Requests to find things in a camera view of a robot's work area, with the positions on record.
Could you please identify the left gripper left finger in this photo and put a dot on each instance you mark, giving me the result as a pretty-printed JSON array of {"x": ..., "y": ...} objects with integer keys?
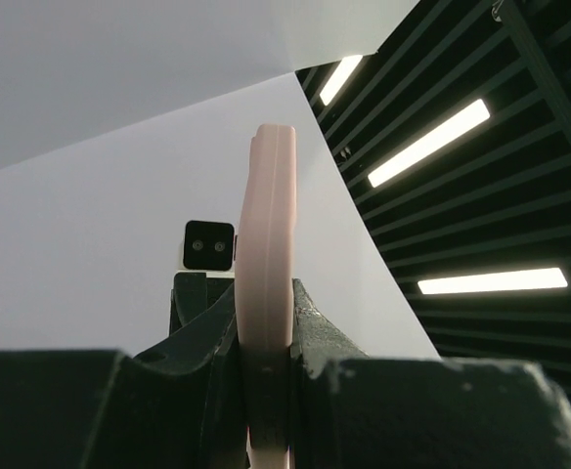
[{"x": 176, "y": 405}]

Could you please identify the ceiling light bar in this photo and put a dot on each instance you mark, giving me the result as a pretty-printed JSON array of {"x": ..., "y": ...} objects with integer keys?
[
  {"x": 338, "y": 78},
  {"x": 533, "y": 279},
  {"x": 451, "y": 129}
]

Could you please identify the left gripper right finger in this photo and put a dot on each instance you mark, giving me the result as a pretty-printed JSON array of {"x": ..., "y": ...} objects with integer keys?
[{"x": 349, "y": 410}]

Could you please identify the phone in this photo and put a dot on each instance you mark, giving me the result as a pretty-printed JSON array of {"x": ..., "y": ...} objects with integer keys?
[{"x": 264, "y": 290}]

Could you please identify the ceiling light bar near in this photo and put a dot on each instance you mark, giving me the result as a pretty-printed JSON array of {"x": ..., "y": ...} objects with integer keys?
[{"x": 533, "y": 279}]

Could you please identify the ceiling light bar far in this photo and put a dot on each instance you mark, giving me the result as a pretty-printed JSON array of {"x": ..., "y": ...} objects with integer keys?
[{"x": 338, "y": 78}]

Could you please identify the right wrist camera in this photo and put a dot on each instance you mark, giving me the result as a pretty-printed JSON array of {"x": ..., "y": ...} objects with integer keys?
[{"x": 207, "y": 247}]

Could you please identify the ceiling light bar middle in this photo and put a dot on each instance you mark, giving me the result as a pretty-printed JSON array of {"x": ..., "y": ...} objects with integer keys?
[{"x": 451, "y": 129}]

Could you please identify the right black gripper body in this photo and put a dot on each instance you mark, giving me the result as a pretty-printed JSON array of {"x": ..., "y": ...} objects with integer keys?
[{"x": 192, "y": 294}]

